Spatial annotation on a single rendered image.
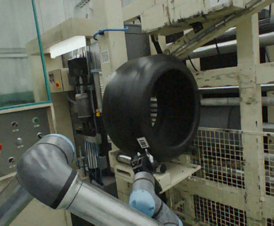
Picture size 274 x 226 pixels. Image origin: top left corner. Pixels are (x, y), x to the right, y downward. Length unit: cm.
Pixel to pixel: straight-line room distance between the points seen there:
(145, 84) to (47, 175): 65
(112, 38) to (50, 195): 107
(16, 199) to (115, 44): 101
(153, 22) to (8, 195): 120
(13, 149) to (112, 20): 95
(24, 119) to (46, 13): 946
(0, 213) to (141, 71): 75
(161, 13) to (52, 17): 951
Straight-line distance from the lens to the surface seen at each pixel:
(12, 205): 76
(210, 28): 145
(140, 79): 107
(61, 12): 1104
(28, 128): 154
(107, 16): 146
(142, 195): 71
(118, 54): 145
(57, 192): 56
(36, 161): 58
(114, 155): 139
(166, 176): 121
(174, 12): 144
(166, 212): 76
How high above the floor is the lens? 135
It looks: 8 degrees down
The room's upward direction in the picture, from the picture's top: 7 degrees counter-clockwise
